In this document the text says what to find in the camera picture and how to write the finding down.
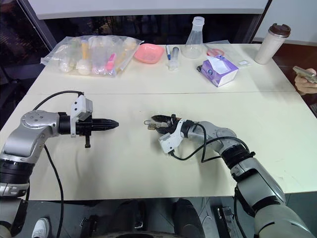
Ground clear plastic bag of items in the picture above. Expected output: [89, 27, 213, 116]
[40, 35, 145, 78]

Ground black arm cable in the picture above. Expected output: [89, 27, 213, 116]
[33, 90, 85, 238]
[170, 123, 223, 164]

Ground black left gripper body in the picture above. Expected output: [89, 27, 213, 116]
[75, 113, 98, 149]

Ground pink plastic bowl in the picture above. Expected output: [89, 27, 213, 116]
[134, 43, 164, 65]

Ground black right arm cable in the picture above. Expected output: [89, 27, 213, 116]
[170, 123, 223, 164]

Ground clear flat zip bag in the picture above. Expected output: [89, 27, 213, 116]
[202, 40, 254, 68]

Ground yellow tube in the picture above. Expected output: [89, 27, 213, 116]
[81, 39, 90, 60]

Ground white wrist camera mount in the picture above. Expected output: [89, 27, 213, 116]
[158, 119, 185, 155]
[70, 95, 94, 138]

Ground white tumbler with brown lid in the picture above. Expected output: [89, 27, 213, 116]
[255, 23, 292, 65]

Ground dark rounded shape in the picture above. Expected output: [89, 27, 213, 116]
[172, 197, 207, 238]

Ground black metal bracket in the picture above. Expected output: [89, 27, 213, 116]
[212, 205, 237, 238]

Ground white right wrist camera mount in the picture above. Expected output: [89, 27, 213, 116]
[158, 119, 185, 155]

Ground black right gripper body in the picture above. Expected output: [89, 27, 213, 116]
[165, 114, 183, 135]

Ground clear conical flask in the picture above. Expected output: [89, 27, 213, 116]
[181, 16, 207, 60]

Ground pink round dish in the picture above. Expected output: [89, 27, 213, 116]
[206, 47, 226, 57]

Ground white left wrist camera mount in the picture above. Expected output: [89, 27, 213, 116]
[70, 95, 94, 138]

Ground white shoe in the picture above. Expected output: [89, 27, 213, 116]
[31, 217, 51, 238]

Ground purple tissue box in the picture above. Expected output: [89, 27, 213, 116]
[200, 55, 239, 88]

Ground bystander bare hand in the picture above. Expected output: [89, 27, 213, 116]
[294, 68, 317, 96]

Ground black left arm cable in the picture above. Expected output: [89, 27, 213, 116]
[33, 90, 85, 238]

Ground brass padlock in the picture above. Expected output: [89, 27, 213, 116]
[144, 119, 160, 131]

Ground white plastic cup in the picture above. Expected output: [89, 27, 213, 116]
[76, 59, 92, 75]

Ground clear plastic syringe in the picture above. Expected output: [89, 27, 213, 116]
[166, 46, 181, 71]

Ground smartphone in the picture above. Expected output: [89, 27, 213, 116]
[292, 65, 317, 84]

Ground thin white cable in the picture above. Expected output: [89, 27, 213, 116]
[201, 196, 212, 225]

